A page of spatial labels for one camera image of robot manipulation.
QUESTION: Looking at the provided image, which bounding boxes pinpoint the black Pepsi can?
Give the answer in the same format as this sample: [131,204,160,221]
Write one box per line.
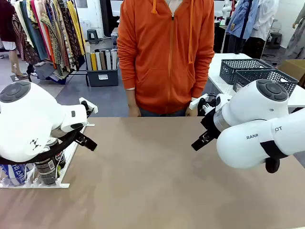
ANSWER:
[35,152,67,186]
[46,138,63,153]

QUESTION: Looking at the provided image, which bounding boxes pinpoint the sewing work table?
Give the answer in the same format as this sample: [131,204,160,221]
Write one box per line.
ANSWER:
[111,28,119,46]

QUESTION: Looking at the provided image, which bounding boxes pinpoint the white box appliance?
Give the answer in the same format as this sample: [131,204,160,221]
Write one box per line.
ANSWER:
[80,20,92,39]

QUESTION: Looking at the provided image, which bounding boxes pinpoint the grey dress on mannequin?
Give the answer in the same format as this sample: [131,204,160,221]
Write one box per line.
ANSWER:
[285,9,305,60]

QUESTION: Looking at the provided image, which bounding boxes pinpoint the dark patterned skirt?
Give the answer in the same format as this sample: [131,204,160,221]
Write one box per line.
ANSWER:
[244,37,266,60]

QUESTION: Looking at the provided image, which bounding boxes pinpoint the grey plastic stool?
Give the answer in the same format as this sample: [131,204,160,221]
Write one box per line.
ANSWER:
[87,29,100,44]
[269,32,283,50]

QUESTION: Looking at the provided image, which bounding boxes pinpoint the black cable strap right arm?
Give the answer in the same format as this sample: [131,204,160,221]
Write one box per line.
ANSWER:
[259,140,289,174]

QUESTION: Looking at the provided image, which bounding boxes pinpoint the dark floral hanging garment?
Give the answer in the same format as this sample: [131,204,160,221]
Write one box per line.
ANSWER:
[58,0,83,69]

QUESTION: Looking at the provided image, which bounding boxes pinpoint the grey cloth pile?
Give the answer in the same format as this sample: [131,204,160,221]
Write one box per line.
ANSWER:
[34,63,57,81]

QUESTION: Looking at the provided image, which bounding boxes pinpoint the person's right hand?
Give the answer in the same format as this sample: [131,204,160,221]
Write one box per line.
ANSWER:
[128,100,142,117]

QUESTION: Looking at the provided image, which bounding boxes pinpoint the white hanging shirt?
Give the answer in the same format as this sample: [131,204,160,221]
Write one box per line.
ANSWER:
[250,0,279,41]

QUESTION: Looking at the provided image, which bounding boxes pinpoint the dark hanging trousers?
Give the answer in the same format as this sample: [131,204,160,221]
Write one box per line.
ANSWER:
[227,34,246,54]

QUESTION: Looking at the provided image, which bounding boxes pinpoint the brown patterned garment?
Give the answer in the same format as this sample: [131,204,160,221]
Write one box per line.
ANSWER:
[11,14,41,65]

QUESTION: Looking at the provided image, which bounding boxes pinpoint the black cable bundle left arm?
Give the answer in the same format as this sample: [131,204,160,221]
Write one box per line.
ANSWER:
[0,130,83,166]

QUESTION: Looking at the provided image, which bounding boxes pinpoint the green beige patterned garment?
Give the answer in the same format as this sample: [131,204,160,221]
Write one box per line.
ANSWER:
[40,9,72,72]

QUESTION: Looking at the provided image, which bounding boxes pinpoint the mannequin legs with stand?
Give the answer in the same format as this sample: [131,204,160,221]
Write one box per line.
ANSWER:
[9,49,28,79]

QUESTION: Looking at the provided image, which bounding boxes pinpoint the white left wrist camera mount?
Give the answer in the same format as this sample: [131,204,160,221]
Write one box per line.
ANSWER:
[78,97,99,118]

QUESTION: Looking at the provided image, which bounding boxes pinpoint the grey plastic basket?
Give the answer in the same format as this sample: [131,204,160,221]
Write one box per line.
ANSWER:
[219,59,274,85]
[233,69,299,97]

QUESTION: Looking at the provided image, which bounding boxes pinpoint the yellow hanging garment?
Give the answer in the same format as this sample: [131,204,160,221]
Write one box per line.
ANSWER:
[66,0,86,56]

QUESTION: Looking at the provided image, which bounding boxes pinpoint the blue hanging shirt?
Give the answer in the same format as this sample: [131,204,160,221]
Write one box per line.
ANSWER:
[225,0,259,40]

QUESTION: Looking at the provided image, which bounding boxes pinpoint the white side table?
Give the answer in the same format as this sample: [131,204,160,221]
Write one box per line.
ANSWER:
[207,52,305,108]

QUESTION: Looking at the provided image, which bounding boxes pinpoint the light grey fabric roll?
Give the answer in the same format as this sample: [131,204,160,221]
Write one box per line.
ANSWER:
[105,50,112,71]

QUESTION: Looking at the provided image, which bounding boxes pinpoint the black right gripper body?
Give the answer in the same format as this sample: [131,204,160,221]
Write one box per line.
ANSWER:
[201,111,222,142]

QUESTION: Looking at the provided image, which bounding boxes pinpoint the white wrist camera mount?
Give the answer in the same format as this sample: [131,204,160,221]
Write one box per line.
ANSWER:
[78,97,99,118]
[190,94,216,116]

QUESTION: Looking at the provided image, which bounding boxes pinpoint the grey storage bin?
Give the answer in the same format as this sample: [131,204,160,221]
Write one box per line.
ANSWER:
[85,68,119,87]

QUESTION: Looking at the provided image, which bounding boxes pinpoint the cream hanging garment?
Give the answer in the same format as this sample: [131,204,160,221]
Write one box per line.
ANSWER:
[13,1,34,47]

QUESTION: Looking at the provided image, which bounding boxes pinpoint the person in orange hoodie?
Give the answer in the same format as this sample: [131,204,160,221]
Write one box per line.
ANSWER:
[116,0,215,117]

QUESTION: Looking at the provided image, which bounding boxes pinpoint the maroon garment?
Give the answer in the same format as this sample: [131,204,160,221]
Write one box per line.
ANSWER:
[0,0,16,42]

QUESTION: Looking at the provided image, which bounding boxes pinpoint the teal hanging garment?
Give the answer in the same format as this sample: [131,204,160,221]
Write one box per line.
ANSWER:
[20,1,48,60]

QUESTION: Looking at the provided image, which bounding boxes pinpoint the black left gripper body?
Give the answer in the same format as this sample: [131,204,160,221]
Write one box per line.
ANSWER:
[52,129,85,142]

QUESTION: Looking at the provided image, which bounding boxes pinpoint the black stand pole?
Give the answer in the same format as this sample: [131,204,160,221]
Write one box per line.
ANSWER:
[234,0,253,55]

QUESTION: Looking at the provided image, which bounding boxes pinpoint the cardboard box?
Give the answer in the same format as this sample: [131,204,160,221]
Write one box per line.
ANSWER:
[277,59,305,88]

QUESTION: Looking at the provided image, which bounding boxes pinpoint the white can dispenser rack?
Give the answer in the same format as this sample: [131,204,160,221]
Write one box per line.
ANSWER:
[0,121,95,189]

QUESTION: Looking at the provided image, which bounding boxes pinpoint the person's right forearm orange sleeve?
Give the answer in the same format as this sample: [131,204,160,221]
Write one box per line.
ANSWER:
[117,51,138,102]

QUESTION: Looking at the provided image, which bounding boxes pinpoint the mannequin in black dress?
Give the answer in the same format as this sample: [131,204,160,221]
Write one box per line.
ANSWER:
[100,0,122,38]

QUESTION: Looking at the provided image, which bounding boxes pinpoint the person's left forearm orange sleeve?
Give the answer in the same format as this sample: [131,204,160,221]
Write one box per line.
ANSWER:
[190,51,215,101]

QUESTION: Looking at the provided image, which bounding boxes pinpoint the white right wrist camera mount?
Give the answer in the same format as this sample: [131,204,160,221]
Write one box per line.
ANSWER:
[190,94,216,116]

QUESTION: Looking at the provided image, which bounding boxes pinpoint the patterned folded fabric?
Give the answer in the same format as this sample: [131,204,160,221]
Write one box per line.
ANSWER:
[49,69,70,83]

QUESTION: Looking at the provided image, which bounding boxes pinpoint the brown fabric roll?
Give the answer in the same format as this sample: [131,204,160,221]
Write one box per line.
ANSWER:
[99,51,107,71]

